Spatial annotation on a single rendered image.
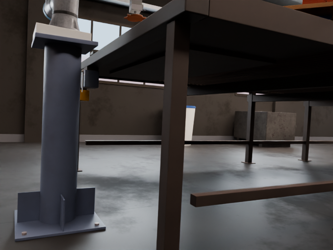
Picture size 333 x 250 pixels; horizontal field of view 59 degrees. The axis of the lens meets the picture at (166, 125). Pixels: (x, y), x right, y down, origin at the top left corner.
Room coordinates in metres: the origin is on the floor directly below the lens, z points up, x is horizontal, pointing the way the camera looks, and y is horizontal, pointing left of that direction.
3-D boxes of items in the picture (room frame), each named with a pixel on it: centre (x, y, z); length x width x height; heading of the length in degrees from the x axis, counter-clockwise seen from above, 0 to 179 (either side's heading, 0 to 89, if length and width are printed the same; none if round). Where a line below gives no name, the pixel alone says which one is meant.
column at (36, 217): (1.45, 0.52, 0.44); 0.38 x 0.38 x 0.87; 28
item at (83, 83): (2.16, 0.58, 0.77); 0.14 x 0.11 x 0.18; 27
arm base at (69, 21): (1.45, 0.51, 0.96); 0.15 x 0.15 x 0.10
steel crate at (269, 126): (6.09, -1.99, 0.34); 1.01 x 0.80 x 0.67; 28
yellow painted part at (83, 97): (2.31, 0.66, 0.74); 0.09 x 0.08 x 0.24; 27
